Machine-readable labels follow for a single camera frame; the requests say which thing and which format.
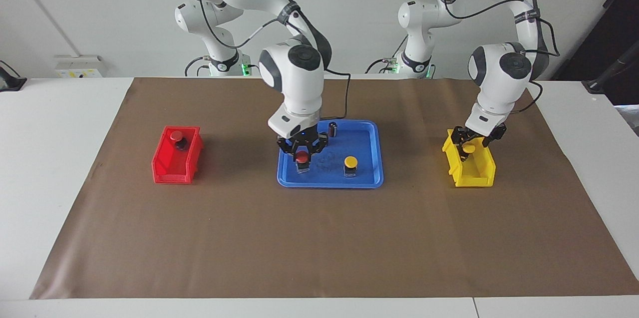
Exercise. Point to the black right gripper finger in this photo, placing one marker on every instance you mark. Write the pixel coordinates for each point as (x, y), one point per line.
(286, 145)
(320, 141)

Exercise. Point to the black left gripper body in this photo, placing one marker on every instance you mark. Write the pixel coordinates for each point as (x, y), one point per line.
(479, 138)

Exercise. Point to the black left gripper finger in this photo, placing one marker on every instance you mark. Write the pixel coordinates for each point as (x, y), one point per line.
(460, 138)
(498, 131)

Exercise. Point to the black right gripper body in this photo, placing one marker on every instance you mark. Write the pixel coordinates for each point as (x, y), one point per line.
(302, 141)

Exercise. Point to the yellow push button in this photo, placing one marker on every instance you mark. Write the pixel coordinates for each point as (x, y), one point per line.
(351, 161)
(469, 149)

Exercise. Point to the red push button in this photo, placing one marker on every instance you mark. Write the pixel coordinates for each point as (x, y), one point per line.
(175, 135)
(301, 157)

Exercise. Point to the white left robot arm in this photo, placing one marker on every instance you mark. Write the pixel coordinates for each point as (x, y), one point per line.
(499, 78)

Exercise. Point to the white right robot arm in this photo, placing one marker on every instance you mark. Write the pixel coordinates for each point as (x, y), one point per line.
(294, 78)

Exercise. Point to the black cylindrical capacitor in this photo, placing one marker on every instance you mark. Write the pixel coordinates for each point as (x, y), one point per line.
(332, 131)

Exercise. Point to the blue plastic tray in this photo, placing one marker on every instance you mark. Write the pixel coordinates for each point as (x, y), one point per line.
(329, 178)

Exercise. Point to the yellow plastic bin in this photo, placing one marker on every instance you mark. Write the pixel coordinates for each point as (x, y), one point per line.
(474, 180)

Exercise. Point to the brown paper mat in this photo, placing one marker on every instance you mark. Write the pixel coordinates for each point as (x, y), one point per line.
(319, 238)

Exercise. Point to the red plastic bin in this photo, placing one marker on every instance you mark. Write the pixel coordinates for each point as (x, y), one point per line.
(172, 178)

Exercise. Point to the black stand pole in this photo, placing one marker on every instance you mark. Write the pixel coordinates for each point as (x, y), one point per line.
(606, 78)

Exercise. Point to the black partition panel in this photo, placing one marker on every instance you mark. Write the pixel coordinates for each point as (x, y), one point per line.
(614, 33)

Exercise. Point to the black clamp base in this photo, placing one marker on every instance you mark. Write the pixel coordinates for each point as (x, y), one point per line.
(10, 83)

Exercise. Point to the white wall socket strip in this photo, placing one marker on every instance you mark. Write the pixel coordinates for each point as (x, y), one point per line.
(80, 66)

